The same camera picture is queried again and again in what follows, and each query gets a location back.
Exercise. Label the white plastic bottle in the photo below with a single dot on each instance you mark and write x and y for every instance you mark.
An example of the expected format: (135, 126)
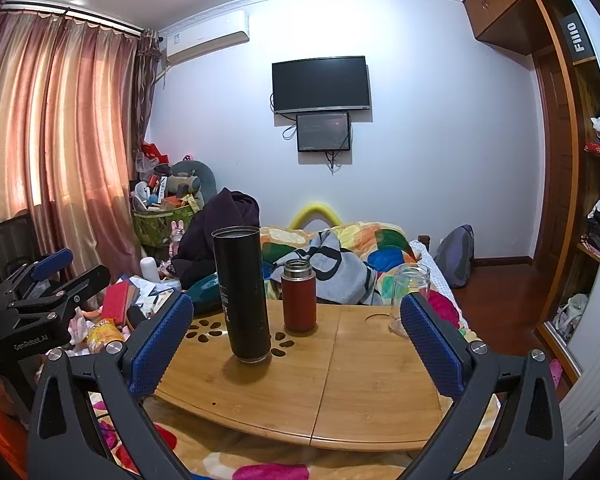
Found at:
(150, 269)

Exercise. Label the grey and black cloth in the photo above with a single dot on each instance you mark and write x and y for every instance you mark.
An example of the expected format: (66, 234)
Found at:
(337, 272)

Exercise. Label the tall black cup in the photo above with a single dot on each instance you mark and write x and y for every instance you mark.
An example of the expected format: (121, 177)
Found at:
(242, 295)

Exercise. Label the wooden overhead cabinet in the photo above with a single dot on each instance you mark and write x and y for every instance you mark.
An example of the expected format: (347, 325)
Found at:
(505, 5)

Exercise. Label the black mesh chair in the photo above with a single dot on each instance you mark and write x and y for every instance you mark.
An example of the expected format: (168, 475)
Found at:
(10, 240)

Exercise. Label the white handbag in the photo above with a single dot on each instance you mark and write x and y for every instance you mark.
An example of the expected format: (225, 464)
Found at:
(572, 312)

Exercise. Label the green storage box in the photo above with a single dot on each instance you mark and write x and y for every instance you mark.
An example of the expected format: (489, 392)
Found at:
(152, 227)

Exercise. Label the grey plush pillow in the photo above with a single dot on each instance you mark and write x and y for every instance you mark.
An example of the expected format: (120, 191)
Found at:
(200, 175)

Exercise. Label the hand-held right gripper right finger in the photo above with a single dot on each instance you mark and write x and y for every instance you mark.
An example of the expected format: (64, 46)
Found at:
(432, 345)

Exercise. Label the red gift bag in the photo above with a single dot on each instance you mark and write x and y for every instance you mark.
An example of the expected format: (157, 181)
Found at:
(151, 151)

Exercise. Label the clear glass cup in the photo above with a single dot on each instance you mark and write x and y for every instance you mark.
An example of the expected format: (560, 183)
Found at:
(410, 282)

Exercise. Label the yellow snack packet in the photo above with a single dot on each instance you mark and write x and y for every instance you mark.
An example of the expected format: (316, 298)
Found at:
(105, 337)

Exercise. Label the dark grey storage box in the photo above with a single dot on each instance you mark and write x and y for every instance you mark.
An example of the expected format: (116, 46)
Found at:
(577, 35)

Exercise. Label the white sliding wardrobe door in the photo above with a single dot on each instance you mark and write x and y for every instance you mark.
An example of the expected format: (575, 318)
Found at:
(592, 390)

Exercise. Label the dark purple hoodie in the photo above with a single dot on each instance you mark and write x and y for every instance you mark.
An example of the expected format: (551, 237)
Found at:
(215, 230)

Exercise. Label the wooden folding bed table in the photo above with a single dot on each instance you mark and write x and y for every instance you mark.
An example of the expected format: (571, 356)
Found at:
(330, 385)

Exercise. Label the red thermos bottle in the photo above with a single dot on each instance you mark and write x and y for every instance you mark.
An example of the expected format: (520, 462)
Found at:
(299, 300)

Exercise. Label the white air conditioner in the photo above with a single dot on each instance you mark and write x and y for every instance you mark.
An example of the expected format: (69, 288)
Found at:
(207, 37)

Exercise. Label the small black wall monitor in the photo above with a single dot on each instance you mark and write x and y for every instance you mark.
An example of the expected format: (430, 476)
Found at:
(323, 131)

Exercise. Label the pink bunny toy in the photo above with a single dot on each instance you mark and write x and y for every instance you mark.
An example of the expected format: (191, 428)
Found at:
(177, 237)

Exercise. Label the colourful patchwork blanket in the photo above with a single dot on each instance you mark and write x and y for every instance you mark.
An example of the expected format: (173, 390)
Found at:
(375, 250)

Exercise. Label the brown patterned curtain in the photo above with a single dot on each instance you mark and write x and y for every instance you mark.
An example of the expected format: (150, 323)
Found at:
(147, 90)

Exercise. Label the wooden wardrobe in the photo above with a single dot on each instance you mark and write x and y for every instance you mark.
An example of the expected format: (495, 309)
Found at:
(560, 160)

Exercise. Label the pink curtain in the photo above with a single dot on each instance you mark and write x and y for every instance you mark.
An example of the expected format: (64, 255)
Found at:
(55, 135)

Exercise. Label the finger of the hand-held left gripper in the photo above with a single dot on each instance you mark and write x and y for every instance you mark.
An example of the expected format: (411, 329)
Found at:
(82, 280)
(55, 262)

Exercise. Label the grey backpack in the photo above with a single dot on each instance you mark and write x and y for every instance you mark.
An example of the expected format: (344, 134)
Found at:
(455, 257)

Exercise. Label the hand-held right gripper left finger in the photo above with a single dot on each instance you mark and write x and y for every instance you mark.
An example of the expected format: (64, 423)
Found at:
(160, 345)

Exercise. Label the yellow foam tube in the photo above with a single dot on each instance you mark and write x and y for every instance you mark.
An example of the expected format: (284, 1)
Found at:
(316, 210)

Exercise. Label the large black wall television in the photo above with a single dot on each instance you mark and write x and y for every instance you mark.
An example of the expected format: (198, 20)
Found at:
(321, 84)

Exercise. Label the red book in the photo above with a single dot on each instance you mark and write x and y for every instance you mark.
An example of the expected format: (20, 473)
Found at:
(117, 302)

